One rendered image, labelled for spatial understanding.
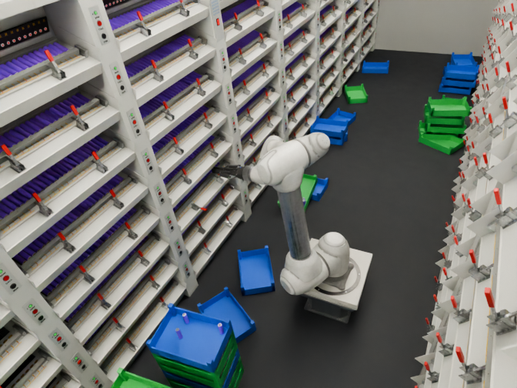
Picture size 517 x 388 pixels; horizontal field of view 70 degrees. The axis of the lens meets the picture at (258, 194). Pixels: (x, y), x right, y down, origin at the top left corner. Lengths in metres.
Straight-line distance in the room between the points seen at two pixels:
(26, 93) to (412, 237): 2.25
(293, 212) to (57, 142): 0.93
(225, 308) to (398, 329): 0.96
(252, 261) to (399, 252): 0.94
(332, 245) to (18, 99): 1.38
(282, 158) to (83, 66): 0.78
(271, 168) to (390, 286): 1.22
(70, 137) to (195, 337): 0.96
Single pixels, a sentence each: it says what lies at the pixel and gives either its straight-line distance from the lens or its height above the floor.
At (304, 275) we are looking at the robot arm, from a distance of 1.77.
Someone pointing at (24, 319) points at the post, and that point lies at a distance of 1.60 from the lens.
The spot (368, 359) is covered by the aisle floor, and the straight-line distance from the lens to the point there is 2.11.
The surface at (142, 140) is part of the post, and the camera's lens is 1.69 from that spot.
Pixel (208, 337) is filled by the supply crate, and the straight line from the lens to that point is 1.73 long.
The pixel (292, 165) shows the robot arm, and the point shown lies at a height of 1.03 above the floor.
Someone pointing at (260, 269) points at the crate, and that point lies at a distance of 2.41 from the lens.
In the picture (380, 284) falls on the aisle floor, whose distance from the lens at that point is 2.37.
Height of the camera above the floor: 1.88
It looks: 40 degrees down
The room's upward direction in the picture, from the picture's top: 7 degrees counter-clockwise
